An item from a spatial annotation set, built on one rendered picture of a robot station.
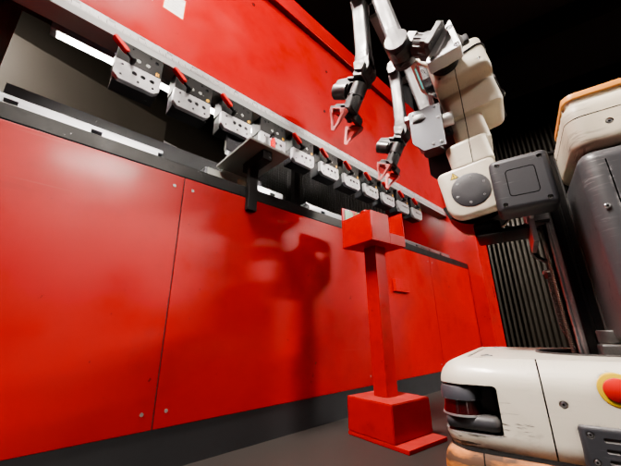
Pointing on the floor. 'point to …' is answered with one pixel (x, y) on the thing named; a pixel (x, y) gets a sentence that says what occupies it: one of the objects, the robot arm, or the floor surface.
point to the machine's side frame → (429, 227)
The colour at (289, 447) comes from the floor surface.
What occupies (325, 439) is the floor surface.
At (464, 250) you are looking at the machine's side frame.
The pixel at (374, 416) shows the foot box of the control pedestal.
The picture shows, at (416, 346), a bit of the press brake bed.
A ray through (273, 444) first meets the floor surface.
